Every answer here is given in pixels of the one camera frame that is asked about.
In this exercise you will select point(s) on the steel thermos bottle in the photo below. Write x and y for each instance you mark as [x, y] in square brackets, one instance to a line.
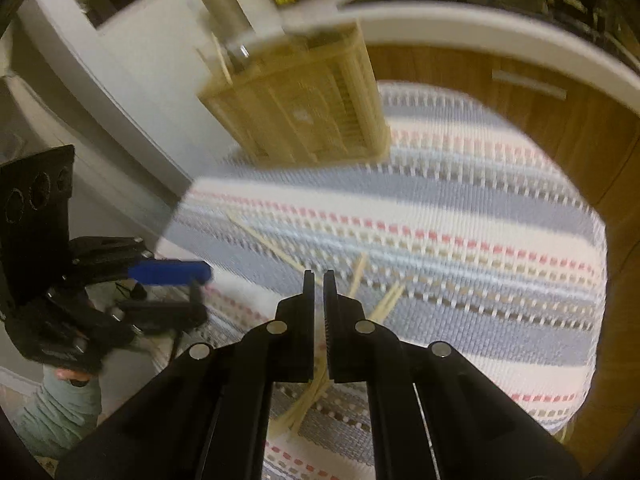
[220, 10]

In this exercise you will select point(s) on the white refrigerator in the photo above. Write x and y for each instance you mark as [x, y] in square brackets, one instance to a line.
[125, 85]

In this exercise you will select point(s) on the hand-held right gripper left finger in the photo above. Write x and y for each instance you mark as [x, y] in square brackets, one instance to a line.
[300, 320]

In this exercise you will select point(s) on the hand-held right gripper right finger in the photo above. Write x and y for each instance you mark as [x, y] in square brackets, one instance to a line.
[345, 330]

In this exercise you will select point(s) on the beige plastic utensil basket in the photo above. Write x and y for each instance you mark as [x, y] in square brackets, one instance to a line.
[310, 110]

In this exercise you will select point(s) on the striped woven table mat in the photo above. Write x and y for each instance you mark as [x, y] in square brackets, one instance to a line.
[450, 235]

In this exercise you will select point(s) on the person's left forearm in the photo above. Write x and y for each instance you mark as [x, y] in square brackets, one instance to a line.
[55, 415]

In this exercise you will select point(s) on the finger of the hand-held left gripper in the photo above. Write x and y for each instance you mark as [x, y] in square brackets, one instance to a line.
[165, 312]
[170, 272]

